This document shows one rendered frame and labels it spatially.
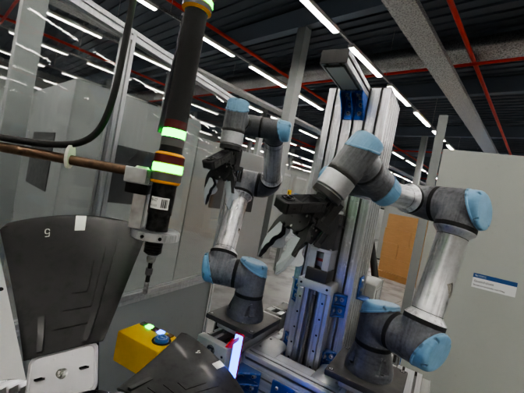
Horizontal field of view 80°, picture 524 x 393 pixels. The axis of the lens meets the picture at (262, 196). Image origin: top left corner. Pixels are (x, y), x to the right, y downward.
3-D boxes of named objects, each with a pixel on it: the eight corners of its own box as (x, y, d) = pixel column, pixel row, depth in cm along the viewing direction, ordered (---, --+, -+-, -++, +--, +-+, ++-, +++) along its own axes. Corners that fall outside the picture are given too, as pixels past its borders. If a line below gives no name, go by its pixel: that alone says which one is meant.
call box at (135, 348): (111, 365, 92) (118, 330, 92) (138, 352, 101) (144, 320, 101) (150, 389, 85) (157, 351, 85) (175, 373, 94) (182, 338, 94)
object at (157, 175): (146, 178, 44) (148, 169, 44) (153, 178, 48) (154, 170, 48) (178, 183, 45) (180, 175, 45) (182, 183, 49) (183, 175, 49)
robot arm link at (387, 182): (372, 180, 85) (349, 155, 80) (410, 183, 75) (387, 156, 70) (359, 204, 83) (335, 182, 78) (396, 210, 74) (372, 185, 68)
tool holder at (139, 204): (107, 235, 42) (121, 164, 42) (123, 228, 49) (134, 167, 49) (175, 246, 44) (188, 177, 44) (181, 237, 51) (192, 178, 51)
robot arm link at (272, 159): (279, 206, 149) (288, 136, 107) (256, 201, 150) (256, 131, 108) (284, 185, 155) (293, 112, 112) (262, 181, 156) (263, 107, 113)
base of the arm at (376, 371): (351, 352, 113) (356, 325, 113) (395, 371, 106) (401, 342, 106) (338, 369, 100) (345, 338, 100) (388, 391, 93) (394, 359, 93)
